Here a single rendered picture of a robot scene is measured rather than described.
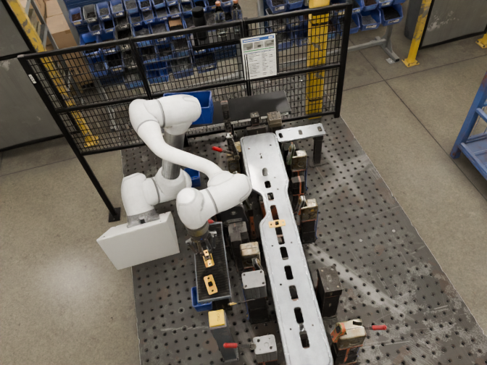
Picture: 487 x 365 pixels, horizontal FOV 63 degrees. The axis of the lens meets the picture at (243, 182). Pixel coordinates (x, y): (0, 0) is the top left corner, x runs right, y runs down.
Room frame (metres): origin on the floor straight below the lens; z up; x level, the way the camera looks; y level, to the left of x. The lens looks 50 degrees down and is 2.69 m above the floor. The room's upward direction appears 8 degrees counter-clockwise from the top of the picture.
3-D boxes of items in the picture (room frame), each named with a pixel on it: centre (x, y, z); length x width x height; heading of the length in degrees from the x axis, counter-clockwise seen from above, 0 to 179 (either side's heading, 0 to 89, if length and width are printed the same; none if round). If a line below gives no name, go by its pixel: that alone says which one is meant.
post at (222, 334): (0.62, 0.18, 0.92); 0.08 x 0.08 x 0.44; 2
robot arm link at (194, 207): (0.89, 0.19, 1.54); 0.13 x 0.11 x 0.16; 111
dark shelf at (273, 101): (2.01, 0.09, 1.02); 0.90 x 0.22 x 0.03; 92
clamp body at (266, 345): (0.52, 0.01, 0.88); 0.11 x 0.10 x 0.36; 92
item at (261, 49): (2.14, -0.21, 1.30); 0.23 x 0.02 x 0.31; 92
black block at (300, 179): (1.39, -0.30, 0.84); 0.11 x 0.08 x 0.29; 92
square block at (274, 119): (1.86, -0.25, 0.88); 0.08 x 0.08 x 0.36; 2
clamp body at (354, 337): (0.54, -0.34, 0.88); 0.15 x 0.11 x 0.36; 92
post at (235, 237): (1.02, 0.07, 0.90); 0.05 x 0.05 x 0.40; 2
